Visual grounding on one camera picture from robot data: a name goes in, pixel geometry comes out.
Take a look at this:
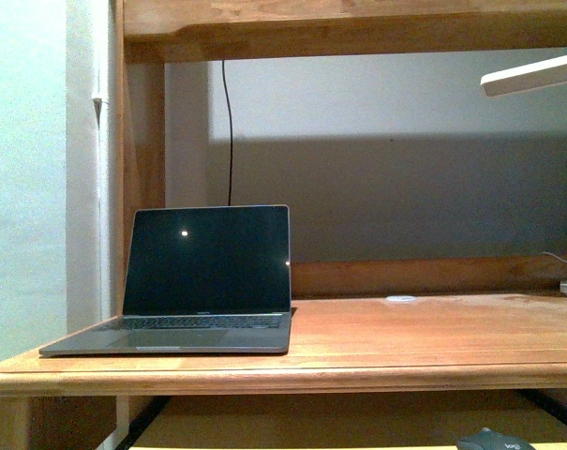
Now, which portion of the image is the dark grey computer mouse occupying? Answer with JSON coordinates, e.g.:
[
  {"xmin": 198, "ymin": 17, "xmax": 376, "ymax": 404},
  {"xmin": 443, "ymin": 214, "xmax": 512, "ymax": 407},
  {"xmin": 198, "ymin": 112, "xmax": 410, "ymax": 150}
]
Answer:
[{"xmin": 456, "ymin": 427, "xmax": 535, "ymax": 450}]

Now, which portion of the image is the grey open laptop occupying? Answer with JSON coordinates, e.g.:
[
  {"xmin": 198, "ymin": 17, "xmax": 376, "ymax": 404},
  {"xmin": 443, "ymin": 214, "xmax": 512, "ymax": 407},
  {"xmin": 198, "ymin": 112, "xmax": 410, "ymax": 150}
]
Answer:
[{"xmin": 39, "ymin": 205, "xmax": 292, "ymax": 357}]

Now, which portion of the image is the wooden desk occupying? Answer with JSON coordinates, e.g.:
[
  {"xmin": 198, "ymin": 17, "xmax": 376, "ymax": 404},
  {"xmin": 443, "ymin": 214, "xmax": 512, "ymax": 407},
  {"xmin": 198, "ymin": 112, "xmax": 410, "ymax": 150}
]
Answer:
[{"xmin": 0, "ymin": 1, "xmax": 567, "ymax": 449}]

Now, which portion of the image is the white desk lamp head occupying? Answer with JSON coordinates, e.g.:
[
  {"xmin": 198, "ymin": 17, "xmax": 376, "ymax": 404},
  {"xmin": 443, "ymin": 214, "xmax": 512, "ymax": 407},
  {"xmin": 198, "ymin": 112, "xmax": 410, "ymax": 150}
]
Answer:
[{"xmin": 480, "ymin": 55, "xmax": 567, "ymax": 98}]

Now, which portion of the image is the wooden pull-out keyboard tray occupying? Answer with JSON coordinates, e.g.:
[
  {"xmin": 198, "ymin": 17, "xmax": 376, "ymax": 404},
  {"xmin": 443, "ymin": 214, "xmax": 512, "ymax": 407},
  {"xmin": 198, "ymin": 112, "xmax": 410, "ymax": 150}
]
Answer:
[{"xmin": 114, "ymin": 389, "xmax": 567, "ymax": 450}]

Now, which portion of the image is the black hanging wall cable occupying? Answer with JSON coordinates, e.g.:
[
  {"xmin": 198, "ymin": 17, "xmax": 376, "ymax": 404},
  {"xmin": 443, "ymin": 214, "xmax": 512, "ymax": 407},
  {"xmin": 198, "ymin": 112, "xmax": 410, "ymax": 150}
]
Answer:
[{"xmin": 221, "ymin": 59, "xmax": 235, "ymax": 207}]

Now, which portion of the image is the black tray slide rail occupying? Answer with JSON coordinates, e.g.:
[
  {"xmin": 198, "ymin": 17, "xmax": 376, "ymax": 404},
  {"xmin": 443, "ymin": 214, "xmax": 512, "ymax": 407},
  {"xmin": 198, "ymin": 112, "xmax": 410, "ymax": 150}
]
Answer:
[{"xmin": 115, "ymin": 396, "xmax": 171, "ymax": 450}]

